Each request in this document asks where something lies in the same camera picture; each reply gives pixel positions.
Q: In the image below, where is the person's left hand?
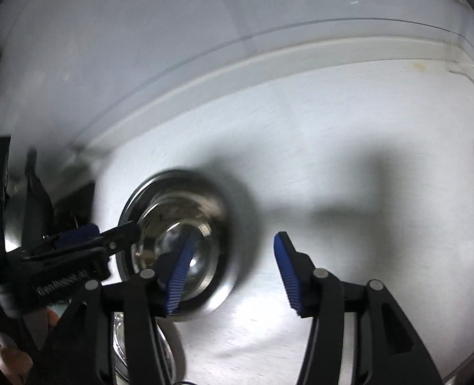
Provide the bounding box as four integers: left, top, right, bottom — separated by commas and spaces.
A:
0, 309, 61, 383

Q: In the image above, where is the black gas stove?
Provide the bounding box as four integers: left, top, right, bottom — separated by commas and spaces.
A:
54, 182, 97, 229

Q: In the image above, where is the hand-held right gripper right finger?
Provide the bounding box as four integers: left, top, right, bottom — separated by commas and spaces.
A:
273, 230, 446, 385

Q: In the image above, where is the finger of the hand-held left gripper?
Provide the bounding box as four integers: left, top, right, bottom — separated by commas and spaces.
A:
40, 220, 141, 255
22, 246, 111, 267

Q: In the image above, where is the large steel plate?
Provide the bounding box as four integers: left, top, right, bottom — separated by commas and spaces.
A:
117, 169, 240, 322

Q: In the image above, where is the large steel bowl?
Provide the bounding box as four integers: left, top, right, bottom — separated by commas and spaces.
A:
134, 192, 222, 301

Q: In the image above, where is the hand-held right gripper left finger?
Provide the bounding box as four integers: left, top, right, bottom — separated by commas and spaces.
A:
26, 233, 199, 385

